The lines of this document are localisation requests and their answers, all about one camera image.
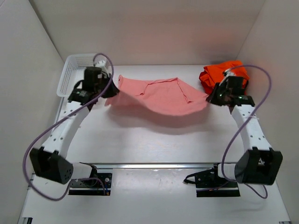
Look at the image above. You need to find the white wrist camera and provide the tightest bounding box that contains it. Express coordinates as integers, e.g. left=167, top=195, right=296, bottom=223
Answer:
left=222, top=69, right=236, bottom=81
left=94, top=59, right=110, bottom=73

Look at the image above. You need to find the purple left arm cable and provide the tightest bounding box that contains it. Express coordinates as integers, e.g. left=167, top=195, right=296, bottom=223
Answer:
left=22, top=53, right=115, bottom=201

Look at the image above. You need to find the red t shirt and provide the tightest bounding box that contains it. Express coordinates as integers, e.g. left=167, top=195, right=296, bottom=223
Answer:
left=199, top=71, right=222, bottom=94

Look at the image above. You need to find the white plastic basket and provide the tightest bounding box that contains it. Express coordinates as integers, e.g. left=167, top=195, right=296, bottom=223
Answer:
left=57, top=53, right=109, bottom=97

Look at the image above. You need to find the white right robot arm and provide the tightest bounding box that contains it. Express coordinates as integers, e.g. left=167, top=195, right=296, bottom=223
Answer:
left=206, top=72, right=283, bottom=187

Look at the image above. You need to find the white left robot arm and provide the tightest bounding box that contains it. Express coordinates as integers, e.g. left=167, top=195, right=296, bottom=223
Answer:
left=29, top=65, right=119, bottom=186

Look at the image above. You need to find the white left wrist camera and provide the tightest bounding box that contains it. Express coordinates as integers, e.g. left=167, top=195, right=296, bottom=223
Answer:
left=94, top=59, right=110, bottom=73

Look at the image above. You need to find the pink t shirt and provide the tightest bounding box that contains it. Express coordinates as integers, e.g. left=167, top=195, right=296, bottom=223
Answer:
left=105, top=76, right=207, bottom=116

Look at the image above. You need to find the orange t shirt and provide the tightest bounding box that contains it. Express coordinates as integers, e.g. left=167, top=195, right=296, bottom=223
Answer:
left=204, top=60, right=250, bottom=87

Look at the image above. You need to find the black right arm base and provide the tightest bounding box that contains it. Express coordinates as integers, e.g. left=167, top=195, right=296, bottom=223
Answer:
left=183, top=164, right=241, bottom=198

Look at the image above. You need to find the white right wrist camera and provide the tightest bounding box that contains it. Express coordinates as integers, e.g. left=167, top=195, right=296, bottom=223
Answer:
left=222, top=69, right=236, bottom=81

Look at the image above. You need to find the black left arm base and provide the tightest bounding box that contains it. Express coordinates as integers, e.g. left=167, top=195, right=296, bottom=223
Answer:
left=68, top=162, right=113, bottom=196

